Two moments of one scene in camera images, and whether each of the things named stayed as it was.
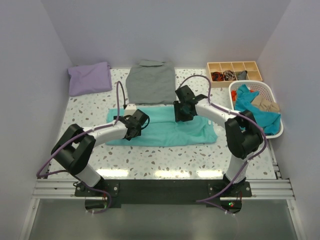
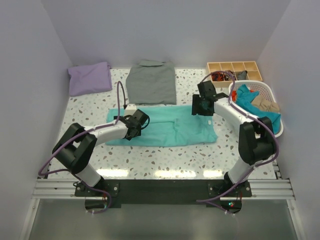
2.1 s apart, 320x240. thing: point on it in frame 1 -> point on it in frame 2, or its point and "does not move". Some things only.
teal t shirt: (164, 129) does not move
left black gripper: (125, 117) does not move
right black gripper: (178, 116) -> (195, 109)
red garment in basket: (233, 93) does not move
